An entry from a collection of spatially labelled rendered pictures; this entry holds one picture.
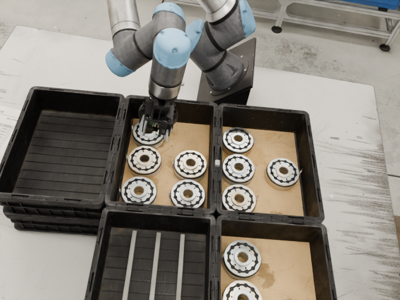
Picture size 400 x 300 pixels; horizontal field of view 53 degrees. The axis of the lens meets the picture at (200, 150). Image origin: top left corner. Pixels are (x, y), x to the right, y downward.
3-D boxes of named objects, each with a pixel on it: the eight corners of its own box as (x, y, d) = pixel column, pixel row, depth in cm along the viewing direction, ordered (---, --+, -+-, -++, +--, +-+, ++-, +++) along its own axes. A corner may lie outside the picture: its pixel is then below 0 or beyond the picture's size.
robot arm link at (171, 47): (191, 26, 85) (194, 54, 80) (183, 63, 94) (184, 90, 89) (155, 21, 83) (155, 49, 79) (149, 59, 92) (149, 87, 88)
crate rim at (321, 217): (322, 226, 110) (325, 222, 108) (215, 218, 108) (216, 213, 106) (306, 115, 133) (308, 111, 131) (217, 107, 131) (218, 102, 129)
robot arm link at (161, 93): (152, 61, 92) (186, 68, 93) (149, 75, 96) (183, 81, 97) (147, 85, 88) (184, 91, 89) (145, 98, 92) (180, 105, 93)
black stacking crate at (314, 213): (311, 239, 118) (324, 222, 108) (211, 231, 116) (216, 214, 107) (297, 133, 141) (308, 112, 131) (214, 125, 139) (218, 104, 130)
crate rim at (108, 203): (126, 99, 130) (125, 93, 128) (217, 107, 131) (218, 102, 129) (104, 209, 107) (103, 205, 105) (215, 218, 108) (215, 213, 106)
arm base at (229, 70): (211, 71, 157) (195, 55, 151) (243, 52, 150) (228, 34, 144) (210, 97, 147) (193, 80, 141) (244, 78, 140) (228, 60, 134)
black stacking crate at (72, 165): (40, 110, 136) (31, 87, 127) (127, 118, 138) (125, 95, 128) (2, 215, 113) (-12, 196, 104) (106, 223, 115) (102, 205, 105)
